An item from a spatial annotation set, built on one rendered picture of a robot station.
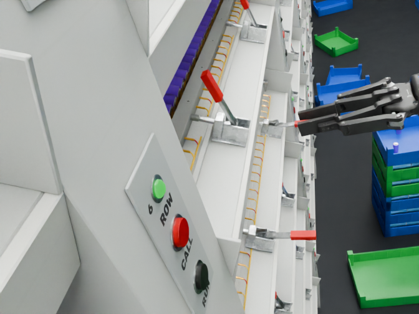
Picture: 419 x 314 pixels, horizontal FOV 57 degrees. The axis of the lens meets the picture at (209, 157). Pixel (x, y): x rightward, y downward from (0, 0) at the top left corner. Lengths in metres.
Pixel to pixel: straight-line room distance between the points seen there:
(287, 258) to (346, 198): 1.16
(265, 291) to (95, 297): 0.38
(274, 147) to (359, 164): 1.39
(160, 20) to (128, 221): 0.13
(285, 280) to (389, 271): 0.96
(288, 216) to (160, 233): 0.70
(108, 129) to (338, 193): 1.84
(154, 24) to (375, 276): 1.54
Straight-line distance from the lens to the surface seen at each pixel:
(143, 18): 0.20
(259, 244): 0.58
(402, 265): 1.73
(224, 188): 0.39
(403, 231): 1.81
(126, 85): 0.18
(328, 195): 1.97
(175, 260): 0.22
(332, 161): 2.15
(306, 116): 0.78
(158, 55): 0.23
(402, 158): 1.51
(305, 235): 0.57
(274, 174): 0.70
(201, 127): 0.46
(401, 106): 0.73
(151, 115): 0.20
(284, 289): 0.78
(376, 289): 1.67
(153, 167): 0.19
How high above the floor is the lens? 1.42
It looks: 38 degrees down
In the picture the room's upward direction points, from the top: 18 degrees counter-clockwise
